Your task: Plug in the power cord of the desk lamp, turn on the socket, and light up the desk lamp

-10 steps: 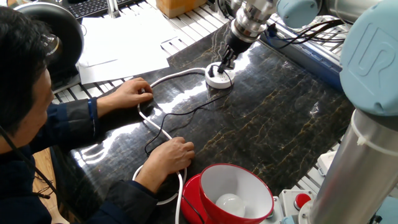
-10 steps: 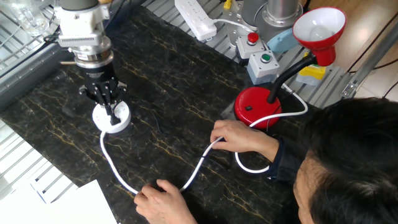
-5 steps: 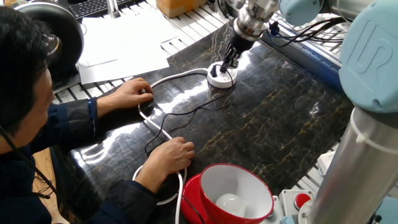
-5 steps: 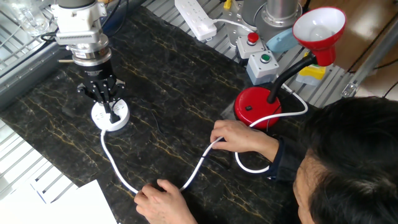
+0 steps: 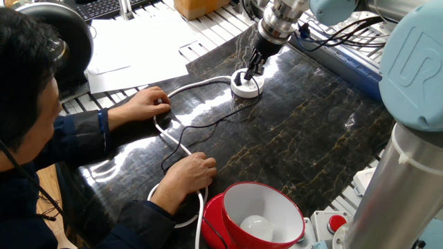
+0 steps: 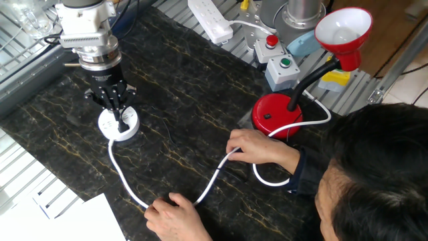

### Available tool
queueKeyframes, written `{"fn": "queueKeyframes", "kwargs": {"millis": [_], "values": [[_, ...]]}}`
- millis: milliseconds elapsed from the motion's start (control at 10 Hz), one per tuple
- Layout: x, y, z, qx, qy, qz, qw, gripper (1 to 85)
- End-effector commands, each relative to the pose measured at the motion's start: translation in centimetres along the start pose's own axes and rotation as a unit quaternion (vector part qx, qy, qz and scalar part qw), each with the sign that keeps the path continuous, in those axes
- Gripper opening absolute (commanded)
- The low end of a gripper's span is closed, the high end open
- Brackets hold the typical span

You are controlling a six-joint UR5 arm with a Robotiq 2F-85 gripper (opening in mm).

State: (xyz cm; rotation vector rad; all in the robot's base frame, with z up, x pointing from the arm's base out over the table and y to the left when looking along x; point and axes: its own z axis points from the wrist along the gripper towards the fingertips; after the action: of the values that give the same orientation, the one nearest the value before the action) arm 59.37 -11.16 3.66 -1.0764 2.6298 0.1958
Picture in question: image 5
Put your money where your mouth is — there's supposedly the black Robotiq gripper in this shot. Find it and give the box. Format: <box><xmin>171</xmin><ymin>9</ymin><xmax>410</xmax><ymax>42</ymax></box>
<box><xmin>244</xmin><ymin>31</ymin><xmax>284</xmax><ymax>82</ymax></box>

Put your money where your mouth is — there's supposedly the round white power socket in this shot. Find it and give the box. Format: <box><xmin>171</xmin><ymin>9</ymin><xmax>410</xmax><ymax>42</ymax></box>
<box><xmin>230</xmin><ymin>68</ymin><xmax>266</xmax><ymax>100</ymax></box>

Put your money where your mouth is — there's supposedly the thick white socket cable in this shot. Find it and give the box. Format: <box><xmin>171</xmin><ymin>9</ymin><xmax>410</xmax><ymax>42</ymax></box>
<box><xmin>147</xmin><ymin>75</ymin><xmax>233</xmax><ymax>249</ymax></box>

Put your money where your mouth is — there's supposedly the thin black lamp cord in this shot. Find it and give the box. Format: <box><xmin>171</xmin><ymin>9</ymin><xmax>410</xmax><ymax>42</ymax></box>
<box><xmin>160</xmin><ymin>71</ymin><xmax>261</xmax><ymax>249</ymax></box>

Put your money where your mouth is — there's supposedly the red gooseneck desk lamp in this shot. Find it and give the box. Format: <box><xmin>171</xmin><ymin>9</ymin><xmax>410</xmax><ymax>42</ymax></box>
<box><xmin>201</xmin><ymin>181</ymin><xmax>306</xmax><ymax>249</ymax></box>

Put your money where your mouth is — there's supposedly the person's right forearm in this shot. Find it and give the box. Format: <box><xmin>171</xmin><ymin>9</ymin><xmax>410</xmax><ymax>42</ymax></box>
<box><xmin>103</xmin><ymin>188</ymin><xmax>179</xmax><ymax>249</ymax></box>

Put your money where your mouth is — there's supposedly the person's left forearm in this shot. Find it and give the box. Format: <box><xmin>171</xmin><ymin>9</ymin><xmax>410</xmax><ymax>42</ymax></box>
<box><xmin>51</xmin><ymin>105</ymin><xmax>127</xmax><ymax>165</ymax></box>

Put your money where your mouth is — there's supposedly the long white power strip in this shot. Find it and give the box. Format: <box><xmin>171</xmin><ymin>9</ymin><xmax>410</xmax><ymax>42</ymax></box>
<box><xmin>352</xmin><ymin>167</ymin><xmax>377</xmax><ymax>196</ymax></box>

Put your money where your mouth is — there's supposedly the person's left hand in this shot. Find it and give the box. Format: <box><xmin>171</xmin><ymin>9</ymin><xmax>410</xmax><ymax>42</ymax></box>
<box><xmin>119</xmin><ymin>86</ymin><xmax>172</xmax><ymax>122</ymax></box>

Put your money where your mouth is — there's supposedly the person's right hand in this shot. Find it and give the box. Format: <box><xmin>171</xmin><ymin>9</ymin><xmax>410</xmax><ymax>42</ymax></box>
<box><xmin>161</xmin><ymin>151</ymin><xmax>218</xmax><ymax>197</ymax></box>

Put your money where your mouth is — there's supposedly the light wooden block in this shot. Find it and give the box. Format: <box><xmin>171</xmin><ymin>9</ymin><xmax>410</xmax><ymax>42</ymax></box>
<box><xmin>172</xmin><ymin>0</ymin><xmax>232</xmax><ymax>21</ymax></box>

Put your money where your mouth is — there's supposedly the large white paper sheet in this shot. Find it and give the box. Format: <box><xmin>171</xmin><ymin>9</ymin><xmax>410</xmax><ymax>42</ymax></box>
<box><xmin>84</xmin><ymin>51</ymin><xmax>190</xmax><ymax>95</ymax></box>

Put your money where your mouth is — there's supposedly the black keyboard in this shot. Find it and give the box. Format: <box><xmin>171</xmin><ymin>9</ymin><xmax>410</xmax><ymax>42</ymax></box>
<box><xmin>74</xmin><ymin>0</ymin><xmax>153</xmax><ymax>21</ymax></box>

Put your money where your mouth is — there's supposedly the grey box red button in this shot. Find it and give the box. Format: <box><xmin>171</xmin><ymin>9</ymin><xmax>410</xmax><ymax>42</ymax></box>
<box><xmin>310</xmin><ymin>210</ymin><xmax>349</xmax><ymax>243</ymax></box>

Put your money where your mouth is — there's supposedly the grey box green button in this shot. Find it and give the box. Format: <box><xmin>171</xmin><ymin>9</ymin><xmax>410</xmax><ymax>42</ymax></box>
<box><xmin>292</xmin><ymin>217</ymin><xmax>318</xmax><ymax>249</ymax></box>

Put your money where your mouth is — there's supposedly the person's head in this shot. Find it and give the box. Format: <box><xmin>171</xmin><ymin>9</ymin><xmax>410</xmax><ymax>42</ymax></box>
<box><xmin>0</xmin><ymin>6</ymin><xmax>62</xmax><ymax>173</ymax></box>

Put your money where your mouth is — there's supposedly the dark blue jacket torso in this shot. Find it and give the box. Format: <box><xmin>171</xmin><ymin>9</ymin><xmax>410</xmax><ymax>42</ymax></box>
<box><xmin>0</xmin><ymin>113</ymin><xmax>115</xmax><ymax>249</ymax></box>

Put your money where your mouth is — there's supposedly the blue cable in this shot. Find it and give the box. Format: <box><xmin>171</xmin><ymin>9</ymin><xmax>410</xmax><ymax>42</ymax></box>
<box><xmin>293</xmin><ymin>30</ymin><xmax>314</xmax><ymax>48</ymax></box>

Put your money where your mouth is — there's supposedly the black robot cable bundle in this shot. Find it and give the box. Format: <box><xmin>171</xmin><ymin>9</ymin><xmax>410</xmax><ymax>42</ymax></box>
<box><xmin>293</xmin><ymin>15</ymin><xmax>387</xmax><ymax>53</ymax></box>

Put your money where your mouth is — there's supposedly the grey aluminium frame beam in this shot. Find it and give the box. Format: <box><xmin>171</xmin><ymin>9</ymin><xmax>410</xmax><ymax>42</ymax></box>
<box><xmin>289</xmin><ymin>33</ymin><xmax>385</xmax><ymax>102</ymax></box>

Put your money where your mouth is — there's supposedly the silver metal post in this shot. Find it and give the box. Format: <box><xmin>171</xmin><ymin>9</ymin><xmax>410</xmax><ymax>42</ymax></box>
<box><xmin>119</xmin><ymin>0</ymin><xmax>135</xmax><ymax>21</ymax></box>

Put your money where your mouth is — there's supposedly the black ring-shaped device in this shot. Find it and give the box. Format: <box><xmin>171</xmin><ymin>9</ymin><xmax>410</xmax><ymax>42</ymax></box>
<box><xmin>17</xmin><ymin>1</ymin><xmax>94</xmax><ymax>94</ymax></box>

